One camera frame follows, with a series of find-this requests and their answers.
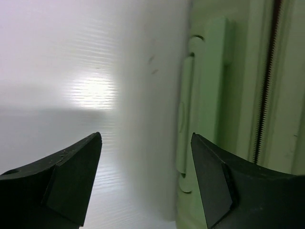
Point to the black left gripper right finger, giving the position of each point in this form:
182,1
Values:
238,194

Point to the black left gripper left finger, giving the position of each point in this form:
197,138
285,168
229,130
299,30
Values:
53,192

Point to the green suitcase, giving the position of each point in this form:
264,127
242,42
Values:
243,89

